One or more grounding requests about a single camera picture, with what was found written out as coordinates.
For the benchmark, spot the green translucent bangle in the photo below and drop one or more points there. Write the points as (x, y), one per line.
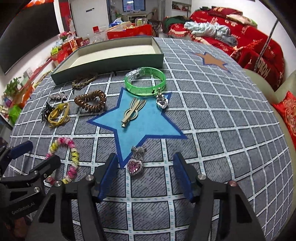
(145, 81)

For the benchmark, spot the beige armchair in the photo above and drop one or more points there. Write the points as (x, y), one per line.
(271, 95)

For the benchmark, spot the red gift box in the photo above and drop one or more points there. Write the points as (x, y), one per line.
(69, 46)

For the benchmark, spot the clear heart pendant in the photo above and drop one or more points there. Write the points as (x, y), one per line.
(161, 101)

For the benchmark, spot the silver rhinestone hair clip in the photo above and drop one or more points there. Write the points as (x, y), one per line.
(61, 96)

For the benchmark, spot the grey checked tablecloth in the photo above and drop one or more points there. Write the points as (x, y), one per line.
(216, 118)

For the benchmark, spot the pink heart pendant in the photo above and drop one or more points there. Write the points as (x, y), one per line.
(135, 163)

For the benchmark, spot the camera pole stand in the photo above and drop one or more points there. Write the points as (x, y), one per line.
(265, 45)

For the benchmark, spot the black bow hair clip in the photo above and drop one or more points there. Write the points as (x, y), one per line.
(46, 112)

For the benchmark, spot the light blue clothes pile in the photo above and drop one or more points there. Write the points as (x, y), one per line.
(215, 30)

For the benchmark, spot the red embroidered cushion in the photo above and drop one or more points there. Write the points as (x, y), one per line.
(287, 110)

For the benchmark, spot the green shallow tray box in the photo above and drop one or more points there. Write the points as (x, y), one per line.
(109, 56)

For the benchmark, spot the potted green plant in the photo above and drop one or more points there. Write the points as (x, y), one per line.
(12, 87)

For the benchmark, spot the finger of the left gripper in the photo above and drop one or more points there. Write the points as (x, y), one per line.
(8, 154)
(47, 167)

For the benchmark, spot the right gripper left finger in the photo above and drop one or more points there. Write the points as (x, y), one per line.
(53, 220)

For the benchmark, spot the red covered sofa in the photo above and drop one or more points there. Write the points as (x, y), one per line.
(250, 40)

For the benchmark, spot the black television screen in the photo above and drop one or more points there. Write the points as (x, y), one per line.
(31, 27)

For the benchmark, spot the beige rabbit hair clip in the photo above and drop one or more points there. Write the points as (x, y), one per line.
(132, 113)

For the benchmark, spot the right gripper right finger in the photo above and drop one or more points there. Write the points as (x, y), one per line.
(237, 220)

